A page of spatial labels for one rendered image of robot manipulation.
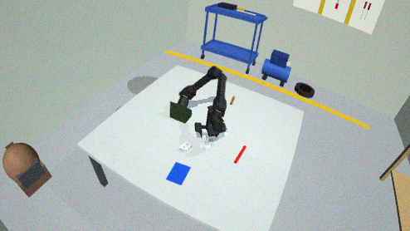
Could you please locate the blue flat rectangular plate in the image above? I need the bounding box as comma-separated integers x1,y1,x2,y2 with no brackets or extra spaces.
167,162,191,185

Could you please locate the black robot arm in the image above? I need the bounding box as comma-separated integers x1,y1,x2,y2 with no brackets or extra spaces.
176,66,227,136

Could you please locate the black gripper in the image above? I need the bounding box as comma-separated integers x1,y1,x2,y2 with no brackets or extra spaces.
194,119,227,137

